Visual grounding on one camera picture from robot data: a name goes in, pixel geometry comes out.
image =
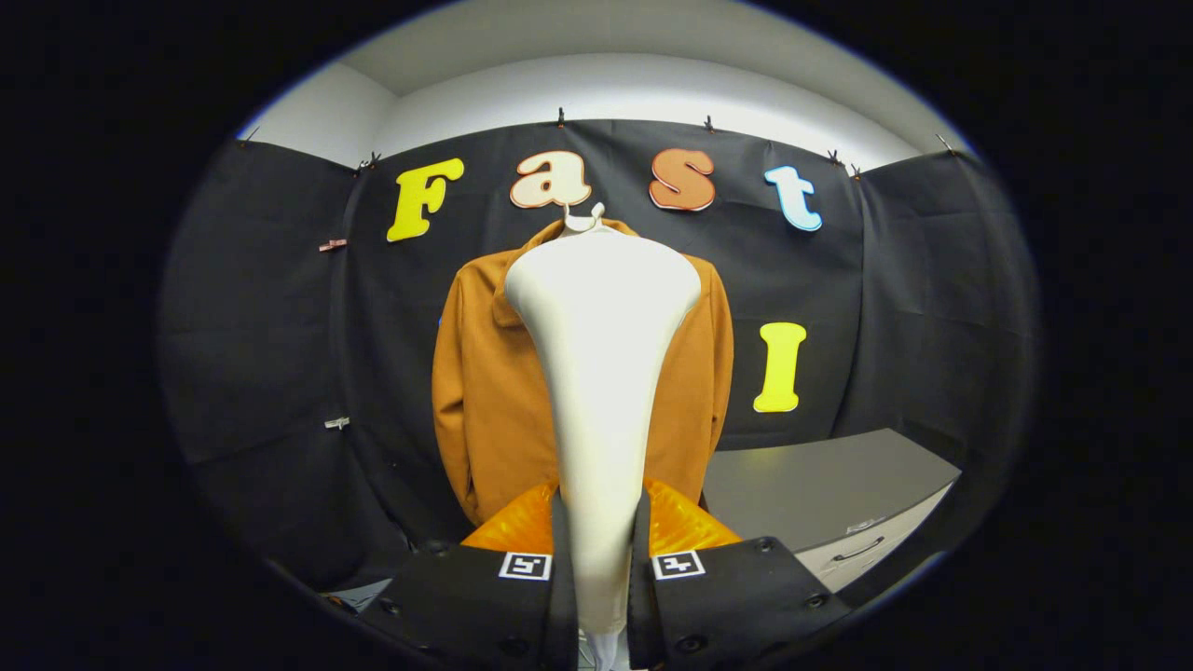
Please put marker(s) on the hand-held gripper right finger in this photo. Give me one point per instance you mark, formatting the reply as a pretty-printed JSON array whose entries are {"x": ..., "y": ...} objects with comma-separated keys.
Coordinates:
[{"x": 736, "y": 606}]

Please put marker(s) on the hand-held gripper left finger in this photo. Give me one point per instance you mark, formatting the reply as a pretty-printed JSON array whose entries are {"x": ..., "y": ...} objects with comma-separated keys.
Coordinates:
[{"x": 485, "y": 606}]

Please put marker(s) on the brown button-up shirt clothes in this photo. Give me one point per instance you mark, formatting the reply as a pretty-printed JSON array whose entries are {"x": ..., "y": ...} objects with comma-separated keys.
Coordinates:
[{"x": 485, "y": 401}]

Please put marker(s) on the white garment steamer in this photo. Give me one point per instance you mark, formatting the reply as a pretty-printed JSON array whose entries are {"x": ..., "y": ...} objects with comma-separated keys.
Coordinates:
[{"x": 601, "y": 373}]

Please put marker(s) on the white clothes hanger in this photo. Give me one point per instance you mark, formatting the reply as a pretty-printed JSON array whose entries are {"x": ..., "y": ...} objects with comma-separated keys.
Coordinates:
[{"x": 582, "y": 222}]

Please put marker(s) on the grey drawer cabinet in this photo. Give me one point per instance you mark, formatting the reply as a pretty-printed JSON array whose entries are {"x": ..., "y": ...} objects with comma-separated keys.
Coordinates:
[{"x": 820, "y": 485}]

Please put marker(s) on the black backdrop cloth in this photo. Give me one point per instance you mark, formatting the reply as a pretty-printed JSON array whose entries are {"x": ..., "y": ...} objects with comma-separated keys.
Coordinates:
[{"x": 885, "y": 308}]

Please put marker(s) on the small red clip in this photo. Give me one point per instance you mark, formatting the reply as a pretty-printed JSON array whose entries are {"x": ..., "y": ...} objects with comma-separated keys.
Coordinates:
[{"x": 333, "y": 245}]

